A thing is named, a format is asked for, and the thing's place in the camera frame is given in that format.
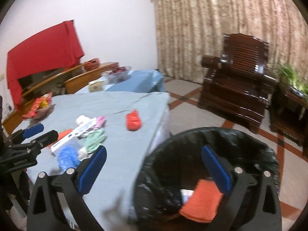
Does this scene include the red apples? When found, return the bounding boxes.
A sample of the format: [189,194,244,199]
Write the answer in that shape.
[110,66,127,74]

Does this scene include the grey table cloth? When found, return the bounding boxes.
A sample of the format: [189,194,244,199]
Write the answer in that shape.
[11,91,171,231]

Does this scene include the blue table cover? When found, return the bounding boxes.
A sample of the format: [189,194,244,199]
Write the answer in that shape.
[74,69,166,95]

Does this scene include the pink face mask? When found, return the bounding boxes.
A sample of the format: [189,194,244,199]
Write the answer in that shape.
[95,116,106,128]

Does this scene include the red plastic bag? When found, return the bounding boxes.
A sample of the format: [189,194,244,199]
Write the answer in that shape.
[126,110,142,131]

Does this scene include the green potted plant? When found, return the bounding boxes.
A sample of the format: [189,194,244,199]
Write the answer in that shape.
[277,63,307,98]

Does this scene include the crumpled white tissue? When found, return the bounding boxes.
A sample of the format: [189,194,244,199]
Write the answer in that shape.
[76,115,91,126]

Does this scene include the black trash bin bag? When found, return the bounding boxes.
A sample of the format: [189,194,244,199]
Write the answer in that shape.
[133,127,280,230]

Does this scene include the red cloth cover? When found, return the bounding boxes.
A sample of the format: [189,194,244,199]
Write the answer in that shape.
[6,20,84,107]

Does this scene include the green rubber glove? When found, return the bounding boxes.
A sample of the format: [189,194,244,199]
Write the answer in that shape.
[84,128,106,154]

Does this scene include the dark wooden side table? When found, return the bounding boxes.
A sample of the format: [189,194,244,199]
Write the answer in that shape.
[269,81,307,157]

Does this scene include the snack basket red packets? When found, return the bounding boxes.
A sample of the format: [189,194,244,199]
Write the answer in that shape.
[23,92,52,119]

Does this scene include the dark wooden armchair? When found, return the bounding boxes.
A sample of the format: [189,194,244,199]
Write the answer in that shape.
[198,33,278,134]

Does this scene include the blue plastic bag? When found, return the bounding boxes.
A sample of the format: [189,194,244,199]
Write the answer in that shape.
[57,146,80,172]

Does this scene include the wooden tv cabinet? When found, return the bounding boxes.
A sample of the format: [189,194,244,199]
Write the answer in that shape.
[2,62,119,135]

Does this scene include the beige patterned curtain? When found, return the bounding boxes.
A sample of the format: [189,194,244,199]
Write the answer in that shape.
[152,0,307,82]

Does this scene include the white toothpaste box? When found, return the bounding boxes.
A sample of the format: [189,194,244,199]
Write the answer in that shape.
[51,134,80,153]

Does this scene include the orange foam fruit net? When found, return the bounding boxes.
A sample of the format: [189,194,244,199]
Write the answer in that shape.
[179,179,223,223]

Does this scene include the white printed packaging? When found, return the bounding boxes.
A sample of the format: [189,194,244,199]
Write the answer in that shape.
[72,117,96,137]

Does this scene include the tissue box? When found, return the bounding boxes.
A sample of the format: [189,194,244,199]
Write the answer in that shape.
[87,80,105,93]

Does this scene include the glass fruit bowl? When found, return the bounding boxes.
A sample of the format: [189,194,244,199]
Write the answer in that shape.
[102,66,131,84]

